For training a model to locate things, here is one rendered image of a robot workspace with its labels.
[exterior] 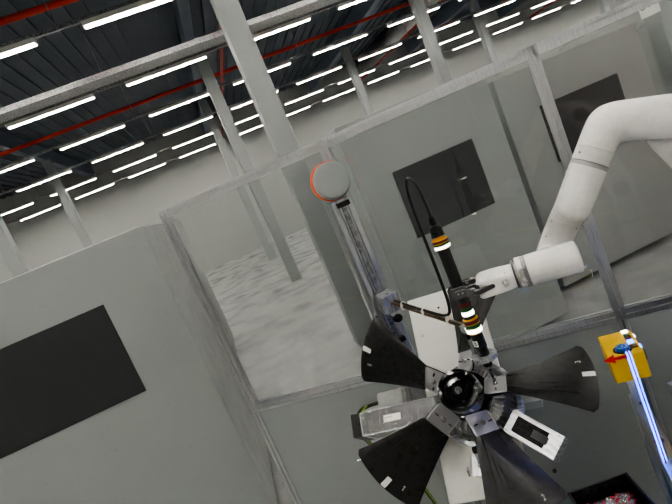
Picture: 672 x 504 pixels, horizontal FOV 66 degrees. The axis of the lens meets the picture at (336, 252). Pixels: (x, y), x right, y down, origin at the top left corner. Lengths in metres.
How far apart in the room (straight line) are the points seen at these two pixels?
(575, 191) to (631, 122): 0.20
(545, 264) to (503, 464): 0.54
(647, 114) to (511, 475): 0.95
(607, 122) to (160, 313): 2.48
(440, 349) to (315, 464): 1.15
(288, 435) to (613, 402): 1.47
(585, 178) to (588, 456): 1.47
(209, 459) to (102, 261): 1.31
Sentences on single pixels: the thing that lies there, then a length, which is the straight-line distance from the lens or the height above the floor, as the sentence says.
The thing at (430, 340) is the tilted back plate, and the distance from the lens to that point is 1.89.
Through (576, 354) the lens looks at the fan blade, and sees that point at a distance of 1.62.
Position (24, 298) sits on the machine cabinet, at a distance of 3.28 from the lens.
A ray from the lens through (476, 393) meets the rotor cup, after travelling 1.52.
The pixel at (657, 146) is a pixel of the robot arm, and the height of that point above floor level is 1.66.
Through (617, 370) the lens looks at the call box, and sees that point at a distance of 1.83.
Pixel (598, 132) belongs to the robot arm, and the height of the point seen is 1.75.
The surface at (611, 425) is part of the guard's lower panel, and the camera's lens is 2.51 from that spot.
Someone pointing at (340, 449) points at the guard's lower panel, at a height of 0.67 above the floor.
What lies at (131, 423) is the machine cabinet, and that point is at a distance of 3.34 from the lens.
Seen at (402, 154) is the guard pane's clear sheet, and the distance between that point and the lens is 2.13.
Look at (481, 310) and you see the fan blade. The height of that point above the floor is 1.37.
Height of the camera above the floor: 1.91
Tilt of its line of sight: 8 degrees down
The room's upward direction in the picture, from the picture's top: 23 degrees counter-clockwise
